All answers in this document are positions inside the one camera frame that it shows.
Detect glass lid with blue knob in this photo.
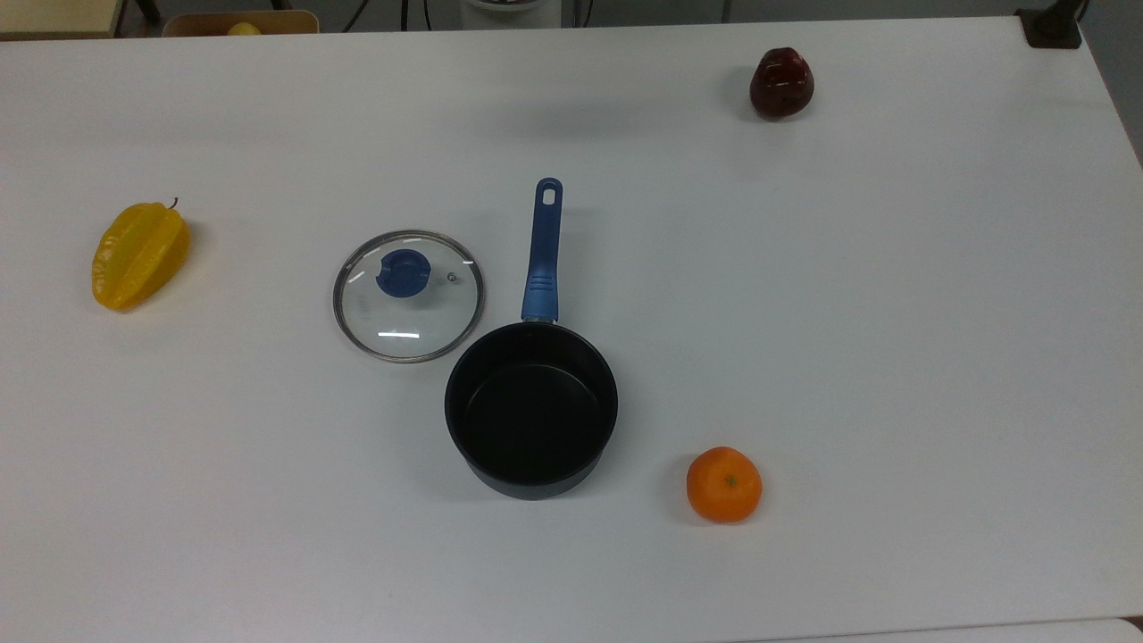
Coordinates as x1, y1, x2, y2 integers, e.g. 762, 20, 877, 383
332, 229, 487, 364

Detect orange mandarin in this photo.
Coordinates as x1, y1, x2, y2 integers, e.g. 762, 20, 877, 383
686, 446, 763, 525

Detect dark red apple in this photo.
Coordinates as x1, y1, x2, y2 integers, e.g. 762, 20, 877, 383
748, 47, 815, 121

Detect yellow starfruit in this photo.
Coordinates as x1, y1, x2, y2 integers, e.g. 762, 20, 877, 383
91, 197, 192, 313

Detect cardboard box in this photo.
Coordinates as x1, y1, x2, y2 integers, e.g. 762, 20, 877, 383
162, 9, 321, 38

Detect light wooden board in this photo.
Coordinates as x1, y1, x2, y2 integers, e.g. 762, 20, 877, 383
0, 0, 124, 42

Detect black saucepan with blue handle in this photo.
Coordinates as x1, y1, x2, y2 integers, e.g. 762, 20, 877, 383
444, 177, 620, 501

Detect black camera stand base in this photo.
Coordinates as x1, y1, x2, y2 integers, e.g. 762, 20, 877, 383
1016, 0, 1084, 50

